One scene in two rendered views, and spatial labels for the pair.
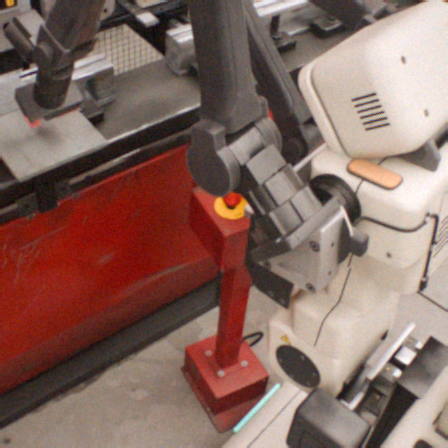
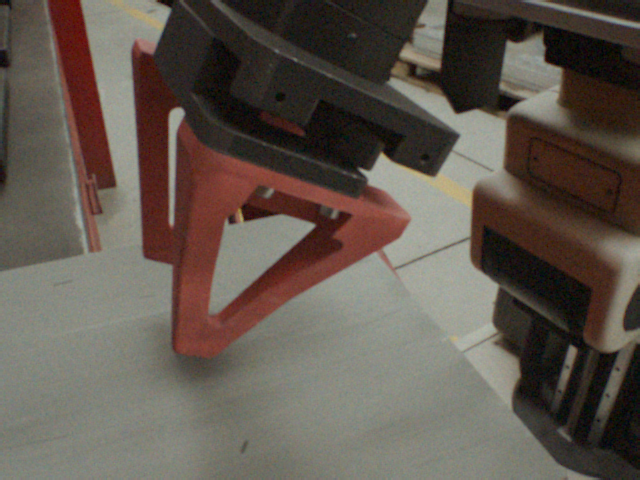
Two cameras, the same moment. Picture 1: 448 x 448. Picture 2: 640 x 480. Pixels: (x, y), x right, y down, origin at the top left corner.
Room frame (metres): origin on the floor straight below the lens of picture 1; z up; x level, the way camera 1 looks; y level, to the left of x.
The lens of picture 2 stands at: (0.84, 0.50, 1.16)
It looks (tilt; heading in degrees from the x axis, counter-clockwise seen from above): 34 degrees down; 290
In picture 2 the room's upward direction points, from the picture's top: straight up
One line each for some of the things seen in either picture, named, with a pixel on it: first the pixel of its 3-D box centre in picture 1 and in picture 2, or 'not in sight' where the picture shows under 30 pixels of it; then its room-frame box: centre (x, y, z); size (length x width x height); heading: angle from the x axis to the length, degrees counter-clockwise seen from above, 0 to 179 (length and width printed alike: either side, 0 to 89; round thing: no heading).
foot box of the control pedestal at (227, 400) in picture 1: (229, 377); not in sight; (1.02, -0.06, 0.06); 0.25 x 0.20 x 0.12; 33
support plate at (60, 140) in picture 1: (32, 123); (90, 402); (0.97, 0.38, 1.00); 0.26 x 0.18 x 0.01; 42
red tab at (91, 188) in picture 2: not in sight; (90, 182); (1.64, -0.39, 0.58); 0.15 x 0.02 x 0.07; 132
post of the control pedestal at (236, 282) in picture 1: (233, 304); not in sight; (1.05, -0.04, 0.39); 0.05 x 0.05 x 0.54; 33
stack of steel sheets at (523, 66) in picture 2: not in sight; (520, 52); (0.95, -3.00, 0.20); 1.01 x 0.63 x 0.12; 147
